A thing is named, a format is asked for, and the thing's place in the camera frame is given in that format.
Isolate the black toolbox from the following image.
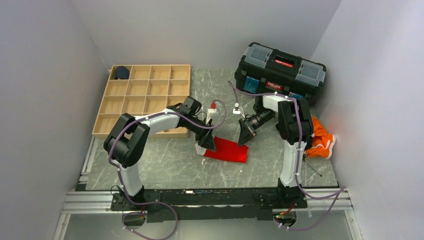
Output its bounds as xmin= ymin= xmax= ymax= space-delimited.
xmin=234 ymin=42 xmax=327 ymax=107

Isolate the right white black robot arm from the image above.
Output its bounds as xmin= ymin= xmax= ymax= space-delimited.
xmin=237 ymin=95 xmax=314 ymax=208

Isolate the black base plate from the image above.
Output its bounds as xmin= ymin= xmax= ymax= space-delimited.
xmin=110 ymin=186 xmax=308 ymax=223

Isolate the purple cable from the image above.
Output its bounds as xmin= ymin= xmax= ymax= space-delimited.
xmin=107 ymin=99 xmax=228 ymax=240
xmin=227 ymin=80 xmax=347 ymax=232

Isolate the orange garment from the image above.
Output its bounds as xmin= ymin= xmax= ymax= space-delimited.
xmin=304 ymin=116 xmax=337 ymax=159

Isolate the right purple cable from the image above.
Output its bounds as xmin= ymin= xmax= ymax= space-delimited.
xmin=227 ymin=80 xmax=347 ymax=232

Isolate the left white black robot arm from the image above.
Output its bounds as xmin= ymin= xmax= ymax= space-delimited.
xmin=103 ymin=96 xmax=216 ymax=210

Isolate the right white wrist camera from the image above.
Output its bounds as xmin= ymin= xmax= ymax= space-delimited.
xmin=232 ymin=102 xmax=243 ymax=115

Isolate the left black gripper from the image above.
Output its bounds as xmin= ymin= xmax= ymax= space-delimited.
xmin=185 ymin=115 xmax=217 ymax=153

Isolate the red white underwear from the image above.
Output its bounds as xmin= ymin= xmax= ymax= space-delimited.
xmin=194 ymin=136 xmax=249 ymax=164

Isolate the wooden compartment tray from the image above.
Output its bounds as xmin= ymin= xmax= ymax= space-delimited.
xmin=92 ymin=64 xmax=191 ymax=139

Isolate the yellow black screwdriver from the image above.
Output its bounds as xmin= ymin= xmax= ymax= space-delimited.
xmin=304 ymin=158 xmax=323 ymax=177

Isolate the dark blue rolled garment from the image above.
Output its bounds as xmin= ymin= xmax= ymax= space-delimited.
xmin=112 ymin=65 xmax=130 ymax=80

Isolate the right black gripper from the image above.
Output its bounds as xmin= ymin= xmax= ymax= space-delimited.
xmin=238 ymin=109 xmax=275 ymax=148

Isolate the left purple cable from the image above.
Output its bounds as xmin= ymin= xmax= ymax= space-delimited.
xmin=107 ymin=99 xmax=228 ymax=240

